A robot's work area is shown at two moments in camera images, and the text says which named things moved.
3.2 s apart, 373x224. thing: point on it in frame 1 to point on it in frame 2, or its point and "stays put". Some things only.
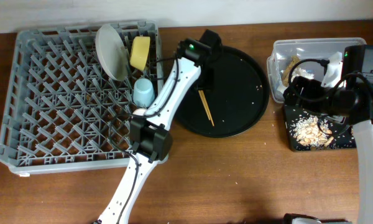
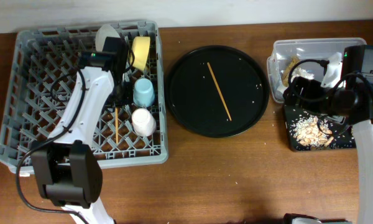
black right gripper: x=311 y=87 stays put
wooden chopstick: x=207 y=107 to x=219 y=89
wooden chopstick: x=204 y=104 to x=116 y=121
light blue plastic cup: x=143 y=92 stays put
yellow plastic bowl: x=139 y=51 stays put
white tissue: x=300 y=72 stays put
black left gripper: x=211 y=85 to x=127 y=97
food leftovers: x=311 y=131 stays put
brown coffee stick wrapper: x=293 y=61 stays put
